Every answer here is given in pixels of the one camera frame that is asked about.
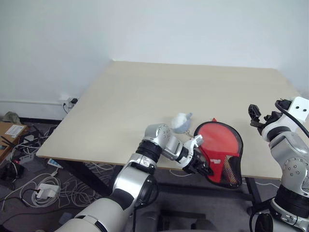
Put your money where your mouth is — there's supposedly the brown cardboard box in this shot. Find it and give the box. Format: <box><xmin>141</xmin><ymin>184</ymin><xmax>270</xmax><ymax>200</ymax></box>
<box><xmin>0</xmin><ymin>121</ymin><xmax>28</xmax><ymax>163</ymax></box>

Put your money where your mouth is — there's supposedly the small grey box device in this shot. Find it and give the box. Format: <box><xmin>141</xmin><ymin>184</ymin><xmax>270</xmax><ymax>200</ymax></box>
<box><xmin>19</xmin><ymin>154</ymin><xmax>35</xmax><ymax>164</ymax></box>

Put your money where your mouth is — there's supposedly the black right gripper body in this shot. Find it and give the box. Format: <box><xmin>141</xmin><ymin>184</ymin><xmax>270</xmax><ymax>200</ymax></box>
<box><xmin>262</xmin><ymin>98</ymin><xmax>294</xmax><ymax>129</ymax></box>

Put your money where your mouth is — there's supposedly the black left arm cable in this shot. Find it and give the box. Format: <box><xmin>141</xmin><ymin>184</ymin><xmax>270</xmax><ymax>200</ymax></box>
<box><xmin>131</xmin><ymin>205</ymin><xmax>141</xmax><ymax>232</ymax></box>

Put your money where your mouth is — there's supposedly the small blue grey object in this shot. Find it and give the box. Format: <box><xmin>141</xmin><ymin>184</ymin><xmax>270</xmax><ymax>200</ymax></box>
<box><xmin>59</xmin><ymin>212</ymin><xmax>73</xmax><ymax>224</ymax></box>

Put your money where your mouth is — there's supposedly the dark grey rounded shape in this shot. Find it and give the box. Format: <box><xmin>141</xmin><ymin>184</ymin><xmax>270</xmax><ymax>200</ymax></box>
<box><xmin>135</xmin><ymin>203</ymin><xmax>243</xmax><ymax>232</ymax></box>

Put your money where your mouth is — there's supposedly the thin black looped cable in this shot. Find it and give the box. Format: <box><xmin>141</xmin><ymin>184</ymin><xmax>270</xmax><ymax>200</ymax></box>
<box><xmin>248</xmin><ymin>198</ymin><xmax>276</xmax><ymax>232</ymax></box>

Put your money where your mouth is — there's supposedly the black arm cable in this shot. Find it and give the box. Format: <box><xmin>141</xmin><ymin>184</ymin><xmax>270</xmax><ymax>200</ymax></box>
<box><xmin>131</xmin><ymin>205</ymin><xmax>141</xmax><ymax>232</ymax></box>
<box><xmin>275</xmin><ymin>99</ymin><xmax>309</xmax><ymax>140</ymax></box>

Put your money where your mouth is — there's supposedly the black table frame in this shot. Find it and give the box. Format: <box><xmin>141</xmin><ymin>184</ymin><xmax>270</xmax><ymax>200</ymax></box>
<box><xmin>56</xmin><ymin>158</ymin><xmax>264</xmax><ymax>211</ymax></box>

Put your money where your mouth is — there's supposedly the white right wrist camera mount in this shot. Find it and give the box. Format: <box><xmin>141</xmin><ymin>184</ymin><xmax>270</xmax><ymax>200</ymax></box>
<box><xmin>288</xmin><ymin>96</ymin><xmax>309</xmax><ymax>125</ymax></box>

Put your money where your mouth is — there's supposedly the white power adapter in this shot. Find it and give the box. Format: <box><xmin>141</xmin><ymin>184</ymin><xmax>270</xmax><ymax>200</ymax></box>
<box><xmin>36</xmin><ymin>183</ymin><xmax>61</xmax><ymax>199</ymax></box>

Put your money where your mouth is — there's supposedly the white cable tangle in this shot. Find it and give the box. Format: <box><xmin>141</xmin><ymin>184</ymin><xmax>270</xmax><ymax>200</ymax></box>
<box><xmin>18</xmin><ymin>161</ymin><xmax>114</xmax><ymax>209</ymax></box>

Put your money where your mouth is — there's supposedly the red paddle case black trim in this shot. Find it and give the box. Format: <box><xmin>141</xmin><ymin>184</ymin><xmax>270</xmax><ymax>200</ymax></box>
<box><xmin>194</xmin><ymin>116</ymin><xmax>243</xmax><ymax>189</ymax></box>

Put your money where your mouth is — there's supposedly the white paper label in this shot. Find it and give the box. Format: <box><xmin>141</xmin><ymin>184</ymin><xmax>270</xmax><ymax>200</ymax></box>
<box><xmin>5</xmin><ymin>124</ymin><xmax>25</xmax><ymax>139</ymax></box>

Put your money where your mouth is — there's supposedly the white power strip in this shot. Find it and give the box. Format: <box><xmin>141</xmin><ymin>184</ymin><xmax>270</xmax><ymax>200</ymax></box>
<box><xmin>47</xmin><ymin>158</ymin><xmax>64</xmax><ymax>170</ymax></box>

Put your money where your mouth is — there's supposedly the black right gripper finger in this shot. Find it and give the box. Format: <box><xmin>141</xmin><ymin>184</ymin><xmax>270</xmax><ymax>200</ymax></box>
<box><xmin>250</xmin><ymin>119</ymin><xmax>267</xmax><ymax>136</ymax></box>
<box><xmin>248</xmin><ymin>103</ymin><xmax>263</xmax><ymax>122</ymax></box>

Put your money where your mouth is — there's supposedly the olive cloth bag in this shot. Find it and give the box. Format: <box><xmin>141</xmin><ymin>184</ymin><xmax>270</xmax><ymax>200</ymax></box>
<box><xmin>1</xmin><ymin>111</ymin><xmax>22</xmax><ymax>125</ymax></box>

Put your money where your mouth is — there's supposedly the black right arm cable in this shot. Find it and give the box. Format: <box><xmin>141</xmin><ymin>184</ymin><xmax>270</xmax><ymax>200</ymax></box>
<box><xmin>275</xmin><ymin>99</ymin><xmax>309</xmax><ymax>140</ymax></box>

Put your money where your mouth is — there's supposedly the white grey plush keychain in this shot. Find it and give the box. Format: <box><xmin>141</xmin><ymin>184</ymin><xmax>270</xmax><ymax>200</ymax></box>
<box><xmin>170</xmin><ymin>112</ymin><xmax>196</xmax><ymax>139</ymax></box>

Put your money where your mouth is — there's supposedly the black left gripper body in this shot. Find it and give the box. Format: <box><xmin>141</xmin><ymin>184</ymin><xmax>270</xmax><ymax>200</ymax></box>
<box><xmin>182</xmin><ymin>152</ymin><xmax>206</xmax><ymax>174</ymax></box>

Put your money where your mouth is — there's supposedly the white wall cable duct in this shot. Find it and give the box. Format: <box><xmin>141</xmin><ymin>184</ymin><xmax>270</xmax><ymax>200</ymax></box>
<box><xmin>0</xmin><ymin>100</ymin><xmax>64</xmax><ymax>105</ymax></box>

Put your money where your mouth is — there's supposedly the black device red light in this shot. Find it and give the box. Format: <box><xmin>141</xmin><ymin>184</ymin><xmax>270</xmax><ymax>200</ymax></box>
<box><xmin>0</xmin><ymin>158</ymin><xmax>25</xmax><ymax>185</ymax></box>

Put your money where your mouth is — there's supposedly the black glossy rounded shape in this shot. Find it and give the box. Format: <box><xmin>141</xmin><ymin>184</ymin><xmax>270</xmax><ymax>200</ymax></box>
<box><xmin>254</xmin><ymin>212</ymin><xmax>275</xmax><ymax>232</ymax></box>

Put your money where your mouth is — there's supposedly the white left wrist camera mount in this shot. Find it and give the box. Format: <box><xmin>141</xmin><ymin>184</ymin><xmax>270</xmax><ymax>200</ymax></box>
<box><xmin>183</xmin><ymin>134</ymin><xmax>204</xmax><ymax>156</ymax></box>

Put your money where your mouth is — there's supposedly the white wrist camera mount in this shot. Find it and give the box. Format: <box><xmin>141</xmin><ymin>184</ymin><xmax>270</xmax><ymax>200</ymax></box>
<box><xmin>183</xmin><ymin>134</ymin><xmax>204</xmax><ymax>156</ymax></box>
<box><xmin>288</xmin><ymin>96</ymin><xmax>309</xmax><ymax>125</ymax></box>

